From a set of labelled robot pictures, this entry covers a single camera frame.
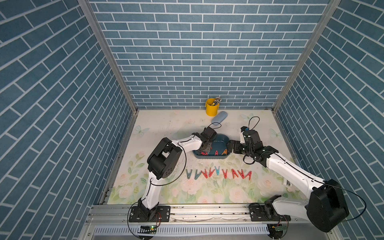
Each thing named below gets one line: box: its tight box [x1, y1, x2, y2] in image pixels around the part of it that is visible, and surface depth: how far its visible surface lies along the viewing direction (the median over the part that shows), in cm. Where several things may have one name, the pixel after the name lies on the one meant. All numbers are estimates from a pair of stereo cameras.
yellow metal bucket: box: [205, 98, 220, 117], surface depth 114 cm
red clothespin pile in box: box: [200, 150, 219, 156], surface depth 96 cm
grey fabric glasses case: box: [211, 111, 228, 126], surface depth 115 cm
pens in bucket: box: [212, 96, 222, 106], surface depth 107 cm
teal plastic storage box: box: [192, 133, 231, 159], surface depth 96 cm
